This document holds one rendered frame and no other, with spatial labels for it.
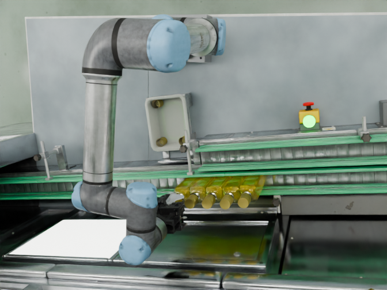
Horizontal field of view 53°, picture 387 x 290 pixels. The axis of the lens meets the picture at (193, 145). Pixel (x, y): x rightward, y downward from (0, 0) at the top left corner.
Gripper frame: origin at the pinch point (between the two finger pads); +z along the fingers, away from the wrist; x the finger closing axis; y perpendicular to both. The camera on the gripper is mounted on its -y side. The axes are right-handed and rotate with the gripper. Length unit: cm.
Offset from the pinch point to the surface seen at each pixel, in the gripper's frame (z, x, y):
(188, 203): -0.9, 0.3, 5.4
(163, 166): 27.7, 6.0, -14.1
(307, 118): 30, 20, 43
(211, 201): -0.8, 0.7, 13.1
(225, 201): -0.9, 0.8, 17.8
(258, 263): -15.3, -12.2, 29.0
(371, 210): 27, -14, 62
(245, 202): -0.9, 0.1, 23.9
